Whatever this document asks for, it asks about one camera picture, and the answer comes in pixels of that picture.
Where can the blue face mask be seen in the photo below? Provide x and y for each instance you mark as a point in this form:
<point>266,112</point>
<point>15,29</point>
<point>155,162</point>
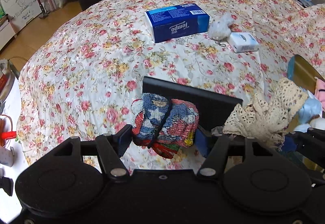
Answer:
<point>302,128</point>
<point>311,108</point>

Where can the blue tissue box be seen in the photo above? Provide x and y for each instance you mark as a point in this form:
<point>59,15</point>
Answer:
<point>176,21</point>

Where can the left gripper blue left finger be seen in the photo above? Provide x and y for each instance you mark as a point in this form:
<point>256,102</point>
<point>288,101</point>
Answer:
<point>123,139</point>

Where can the pink plush toy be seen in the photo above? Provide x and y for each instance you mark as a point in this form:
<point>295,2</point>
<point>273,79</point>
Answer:
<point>320,91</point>

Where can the floral bed cover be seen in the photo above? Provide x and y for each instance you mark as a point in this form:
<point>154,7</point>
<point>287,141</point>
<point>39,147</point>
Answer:
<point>83,80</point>

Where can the white fluffy plush keychain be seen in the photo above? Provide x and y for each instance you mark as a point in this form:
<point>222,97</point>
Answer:
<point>220,28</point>

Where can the white tissue pack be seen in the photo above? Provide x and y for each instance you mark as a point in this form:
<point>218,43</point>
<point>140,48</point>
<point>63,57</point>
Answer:
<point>243,42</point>

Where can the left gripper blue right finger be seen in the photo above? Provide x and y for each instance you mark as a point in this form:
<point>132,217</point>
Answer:
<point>202,141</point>

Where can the green white plush toy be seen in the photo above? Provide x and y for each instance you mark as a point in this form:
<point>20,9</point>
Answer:
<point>318,123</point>

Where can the colourful patterned cloth bundle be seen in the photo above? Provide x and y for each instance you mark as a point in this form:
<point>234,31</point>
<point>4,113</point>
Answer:
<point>163,125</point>

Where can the gold metal tray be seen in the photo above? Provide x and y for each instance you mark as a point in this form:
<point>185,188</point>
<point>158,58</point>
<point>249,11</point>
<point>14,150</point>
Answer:
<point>302,73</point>

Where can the beige crochet doily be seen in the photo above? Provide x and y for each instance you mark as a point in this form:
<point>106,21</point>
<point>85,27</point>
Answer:
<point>264,120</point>

